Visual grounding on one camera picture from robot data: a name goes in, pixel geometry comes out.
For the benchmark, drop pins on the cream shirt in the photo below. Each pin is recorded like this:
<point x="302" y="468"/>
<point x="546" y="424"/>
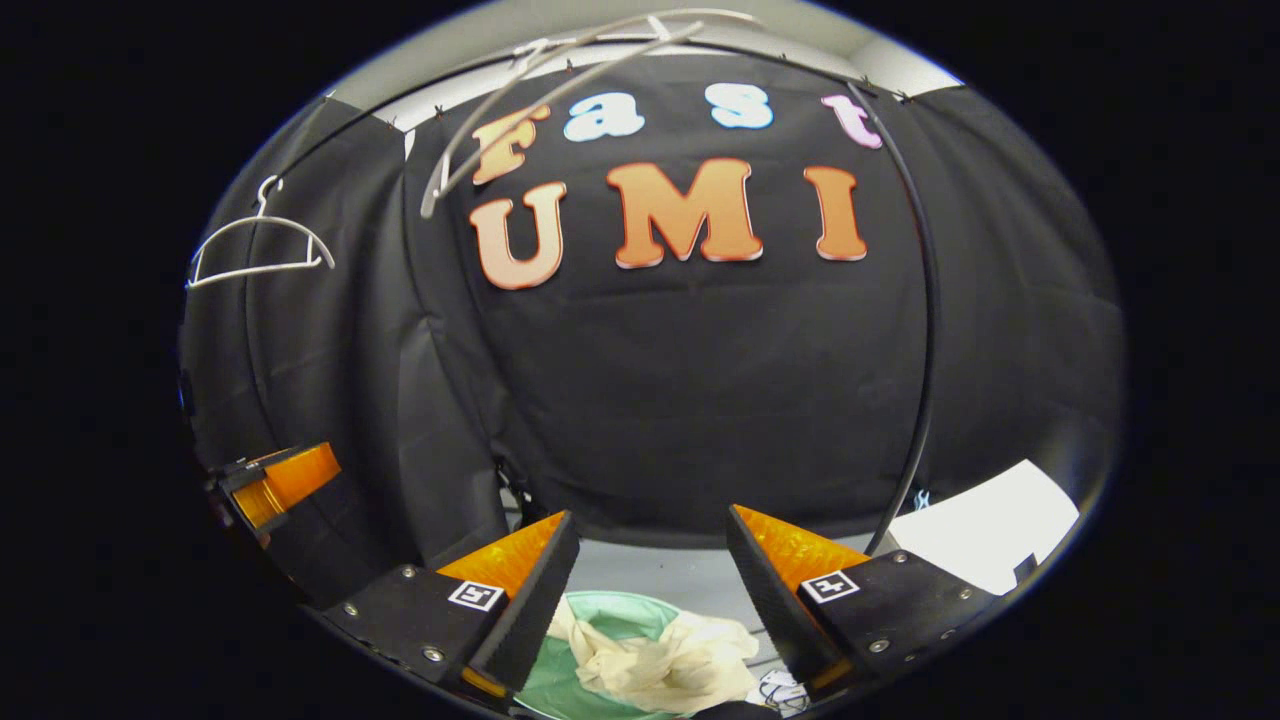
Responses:
<point x="660" y="665"/>

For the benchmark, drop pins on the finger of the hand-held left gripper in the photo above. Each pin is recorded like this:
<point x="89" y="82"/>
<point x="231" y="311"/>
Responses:
<point x="300" y="475"/>

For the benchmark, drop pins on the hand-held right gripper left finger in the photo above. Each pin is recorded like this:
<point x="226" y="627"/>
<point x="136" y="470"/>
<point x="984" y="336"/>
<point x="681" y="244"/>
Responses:
<point x="525" y="620"/>

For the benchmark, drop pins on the green laundry hamper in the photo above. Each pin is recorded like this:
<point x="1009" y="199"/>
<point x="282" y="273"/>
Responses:
<point x="620" y="610"/>

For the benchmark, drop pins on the black backdrop cloth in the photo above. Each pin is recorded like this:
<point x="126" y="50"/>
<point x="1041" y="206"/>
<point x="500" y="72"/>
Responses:
<point x="700" y="380"/>

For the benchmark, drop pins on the white plastic hanger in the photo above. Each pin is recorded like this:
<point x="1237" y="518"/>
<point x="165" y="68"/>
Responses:
<point x="470" y="135"/>
<point x="260" y="219"/>

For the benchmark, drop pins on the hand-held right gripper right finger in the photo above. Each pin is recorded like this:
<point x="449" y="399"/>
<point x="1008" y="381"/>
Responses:
<point x="765" y="610"/>

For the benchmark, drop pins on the black clothes rack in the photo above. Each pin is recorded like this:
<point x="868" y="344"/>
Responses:
<point x="930" y="300"/>

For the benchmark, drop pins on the white flat board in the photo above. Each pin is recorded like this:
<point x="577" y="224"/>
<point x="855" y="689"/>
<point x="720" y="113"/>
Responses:
<point x="990" y="520"/>

